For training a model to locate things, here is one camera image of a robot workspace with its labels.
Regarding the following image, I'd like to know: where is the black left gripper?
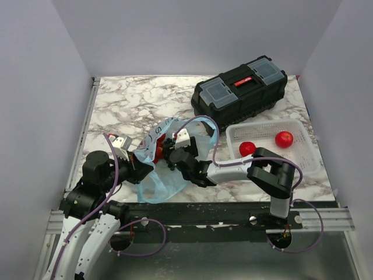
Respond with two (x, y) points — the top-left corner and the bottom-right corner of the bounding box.
(101, 150), (154, 191)

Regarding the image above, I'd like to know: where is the small fake fruit cluster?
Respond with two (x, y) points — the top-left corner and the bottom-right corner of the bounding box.
(153, 134), (166, 164)

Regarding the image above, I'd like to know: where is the light blue plastic bag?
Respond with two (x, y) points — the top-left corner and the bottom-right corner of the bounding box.
(133, 116), (219, 204)

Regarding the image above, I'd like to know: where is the red fruit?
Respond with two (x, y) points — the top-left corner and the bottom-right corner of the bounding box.
(239, 141), (256, 157)

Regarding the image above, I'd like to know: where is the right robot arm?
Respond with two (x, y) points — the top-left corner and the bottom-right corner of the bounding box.
(163, 137), (296, 229)

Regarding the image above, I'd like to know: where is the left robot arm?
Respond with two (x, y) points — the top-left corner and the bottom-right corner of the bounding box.
(44, 150), (153, 279)

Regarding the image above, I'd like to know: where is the red fake apple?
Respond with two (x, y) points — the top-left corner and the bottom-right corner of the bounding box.
(275, 131), (294, 149)

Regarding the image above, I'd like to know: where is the black plastic toolbox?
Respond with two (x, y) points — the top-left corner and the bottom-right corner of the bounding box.
(191, 55), (288, 132)

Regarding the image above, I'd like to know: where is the white perforated plastic basket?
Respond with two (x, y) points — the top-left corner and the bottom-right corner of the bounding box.
(226, 119), (321, 176)

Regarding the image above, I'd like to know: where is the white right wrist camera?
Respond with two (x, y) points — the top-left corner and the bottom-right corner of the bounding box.
(173, 128), (191, 149)

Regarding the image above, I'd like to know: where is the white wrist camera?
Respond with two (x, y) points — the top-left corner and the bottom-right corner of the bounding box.
(108, 134), (132, 161)
(173, 128), (191, 149)

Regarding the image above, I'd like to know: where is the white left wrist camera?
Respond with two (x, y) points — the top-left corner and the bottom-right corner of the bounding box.
(108, 134), (132, 161)

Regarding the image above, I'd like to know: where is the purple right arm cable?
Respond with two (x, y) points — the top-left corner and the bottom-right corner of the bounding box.
(174, 115), (324, 254)

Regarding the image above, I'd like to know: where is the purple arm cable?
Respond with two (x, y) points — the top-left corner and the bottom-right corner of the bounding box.
(174, 115), (324, 254)
(51, 132), (168, 280)

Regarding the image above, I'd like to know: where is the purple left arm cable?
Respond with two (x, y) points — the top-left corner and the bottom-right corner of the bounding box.
(51, 132), (168, 280)

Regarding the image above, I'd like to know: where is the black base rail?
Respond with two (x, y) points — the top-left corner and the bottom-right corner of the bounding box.
(108, 202), (302, 246)

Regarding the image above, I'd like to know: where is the aluminium frame rail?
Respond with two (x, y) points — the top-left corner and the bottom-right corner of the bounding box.
(38, 75), (93, 232)

